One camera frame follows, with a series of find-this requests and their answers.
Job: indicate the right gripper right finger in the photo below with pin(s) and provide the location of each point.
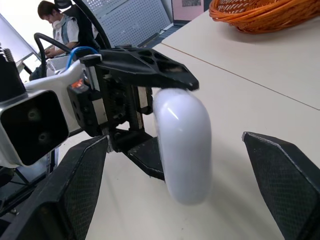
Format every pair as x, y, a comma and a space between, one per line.
287, 185

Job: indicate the black office chair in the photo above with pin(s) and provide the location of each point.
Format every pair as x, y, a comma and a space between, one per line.
83, 22

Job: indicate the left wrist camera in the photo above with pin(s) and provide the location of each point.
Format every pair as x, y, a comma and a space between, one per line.
32, 125

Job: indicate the white earbud case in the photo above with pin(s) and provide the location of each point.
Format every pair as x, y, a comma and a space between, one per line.
183, 147

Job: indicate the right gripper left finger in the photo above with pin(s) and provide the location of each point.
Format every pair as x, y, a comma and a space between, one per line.
75, 190

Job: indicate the orange wicker basket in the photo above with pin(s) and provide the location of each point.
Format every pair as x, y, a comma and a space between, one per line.
270, 15

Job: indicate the person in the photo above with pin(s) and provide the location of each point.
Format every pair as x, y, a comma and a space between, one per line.
63, 30

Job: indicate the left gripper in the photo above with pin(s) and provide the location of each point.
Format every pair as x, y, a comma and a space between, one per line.
112, 100

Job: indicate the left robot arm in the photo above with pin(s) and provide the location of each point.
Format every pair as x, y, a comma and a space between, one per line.
10, 75

